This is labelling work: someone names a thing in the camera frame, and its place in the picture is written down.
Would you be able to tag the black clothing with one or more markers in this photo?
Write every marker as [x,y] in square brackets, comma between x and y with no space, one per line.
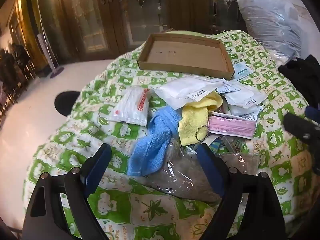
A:
[302,80]

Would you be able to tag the wooden glass double door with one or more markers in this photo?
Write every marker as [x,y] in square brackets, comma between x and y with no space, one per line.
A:
[87,25]

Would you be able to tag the yellow towel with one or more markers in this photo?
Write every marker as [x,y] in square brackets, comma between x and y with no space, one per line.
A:
[192,122]

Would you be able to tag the large clear bag grey filling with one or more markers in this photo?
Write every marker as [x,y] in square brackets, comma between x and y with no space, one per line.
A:
[270,22]

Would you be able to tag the pink face mask pack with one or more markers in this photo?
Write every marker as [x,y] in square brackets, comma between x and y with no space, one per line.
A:
[230,128]

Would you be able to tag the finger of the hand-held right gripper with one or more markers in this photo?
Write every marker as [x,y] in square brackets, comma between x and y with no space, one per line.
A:
[313,115]
[300,128]

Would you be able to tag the green and white sachet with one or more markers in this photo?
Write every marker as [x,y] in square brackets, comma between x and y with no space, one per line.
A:
[242,71]

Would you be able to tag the cardboard tray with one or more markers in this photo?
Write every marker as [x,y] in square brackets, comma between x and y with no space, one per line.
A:
[185,52]

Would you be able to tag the clear bag with grey contents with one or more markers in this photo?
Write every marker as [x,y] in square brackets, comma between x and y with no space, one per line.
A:
[182,177]

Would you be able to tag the white packet with red print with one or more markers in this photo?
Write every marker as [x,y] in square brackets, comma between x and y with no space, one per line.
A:
[132,105]

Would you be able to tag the green printed blanket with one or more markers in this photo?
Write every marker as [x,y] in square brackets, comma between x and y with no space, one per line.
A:
[150,205]

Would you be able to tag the wooden stained glass panel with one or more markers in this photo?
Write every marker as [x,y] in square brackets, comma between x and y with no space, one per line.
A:
[190,5]

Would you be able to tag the large white packet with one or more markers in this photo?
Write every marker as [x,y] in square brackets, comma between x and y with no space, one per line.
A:
[180,92]

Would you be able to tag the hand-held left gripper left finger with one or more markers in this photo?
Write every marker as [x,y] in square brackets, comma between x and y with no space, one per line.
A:
[96,170]

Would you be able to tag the white paper packet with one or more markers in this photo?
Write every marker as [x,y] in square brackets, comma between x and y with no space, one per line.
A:
[243,112]
[247,97]

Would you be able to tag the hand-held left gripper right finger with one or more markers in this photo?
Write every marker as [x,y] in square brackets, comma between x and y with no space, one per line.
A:
[212,172]

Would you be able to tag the dark wooden furniture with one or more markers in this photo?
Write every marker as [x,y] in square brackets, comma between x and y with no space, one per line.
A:
[12,75]

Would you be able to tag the blue towel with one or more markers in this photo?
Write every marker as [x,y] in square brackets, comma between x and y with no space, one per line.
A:
[152,145]

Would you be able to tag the black round stool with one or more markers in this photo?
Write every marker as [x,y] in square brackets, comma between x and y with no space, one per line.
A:
[63,103]

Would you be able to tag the floor sign stand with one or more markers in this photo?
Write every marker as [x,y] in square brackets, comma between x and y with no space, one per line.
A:
[57,73]

